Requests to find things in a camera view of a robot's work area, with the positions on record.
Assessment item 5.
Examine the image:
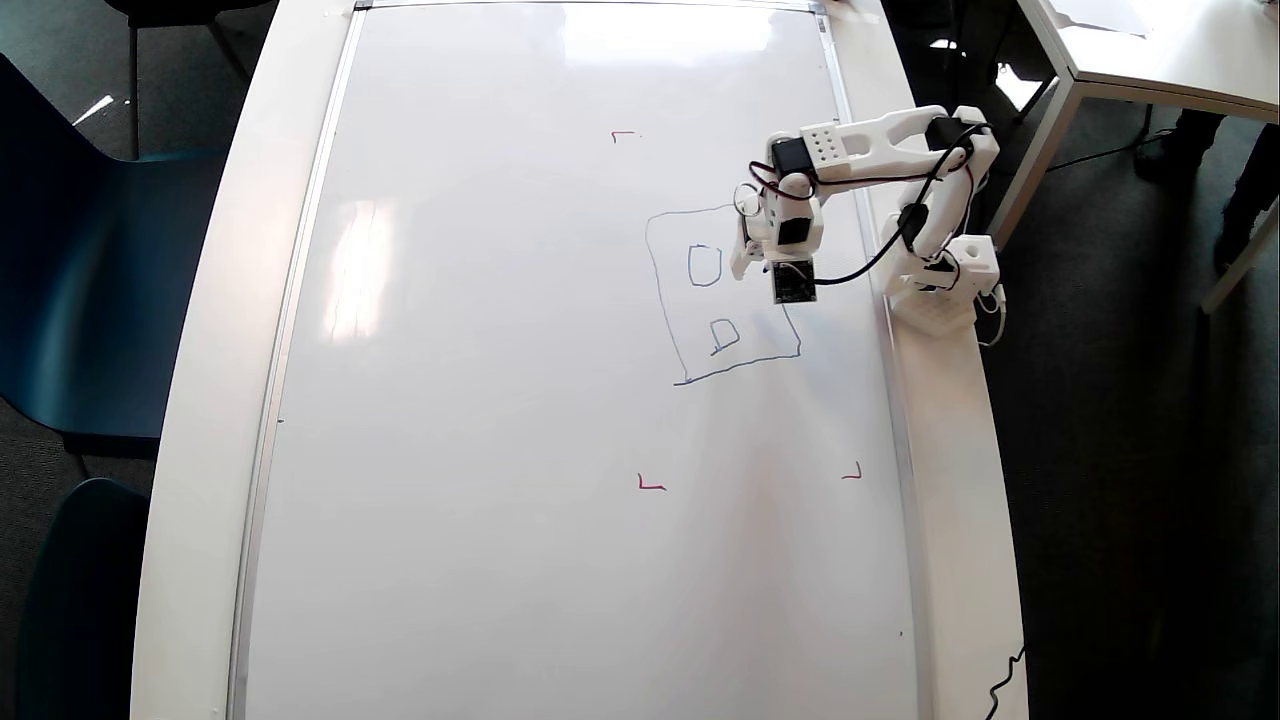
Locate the black curly cable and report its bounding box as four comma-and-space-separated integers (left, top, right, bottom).
985, 645, 1029, 720

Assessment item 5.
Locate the dark blue chair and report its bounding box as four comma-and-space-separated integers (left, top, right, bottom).
15, 478, 151, 720

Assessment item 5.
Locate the white side table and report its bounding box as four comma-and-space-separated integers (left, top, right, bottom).
985, 0, 1280, 316

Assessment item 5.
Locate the black floor cable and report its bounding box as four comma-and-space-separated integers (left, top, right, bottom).
1045, 128, 1176, 173

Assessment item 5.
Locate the white cable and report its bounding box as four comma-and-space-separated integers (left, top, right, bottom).
975, 285, 1007, 348

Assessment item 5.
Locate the red black servo wire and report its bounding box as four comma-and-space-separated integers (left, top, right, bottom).
733, 158, 819, 219

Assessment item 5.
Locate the blue chair with metal legs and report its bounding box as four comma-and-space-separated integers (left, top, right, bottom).
100, 0, 277, 163

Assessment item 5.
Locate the large white whiteboard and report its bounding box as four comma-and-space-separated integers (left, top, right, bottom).
228, 0, 936, 720

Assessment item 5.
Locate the dark trouser leg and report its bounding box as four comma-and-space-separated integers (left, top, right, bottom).
1213, 122, 1280, 273

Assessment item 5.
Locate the large blue chair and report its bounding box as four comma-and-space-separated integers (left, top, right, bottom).
0, 55, 231, 461

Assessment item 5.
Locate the black camera cable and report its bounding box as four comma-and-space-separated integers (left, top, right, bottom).
812, 122, 991, 289

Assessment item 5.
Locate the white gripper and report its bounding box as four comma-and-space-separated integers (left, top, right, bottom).
729, 175, 828, 284

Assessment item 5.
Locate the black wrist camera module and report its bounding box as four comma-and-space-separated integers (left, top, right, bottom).
768, 258, 819, 305

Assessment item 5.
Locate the black shoe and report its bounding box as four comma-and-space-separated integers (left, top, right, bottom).
1135, 110, 1227, 184

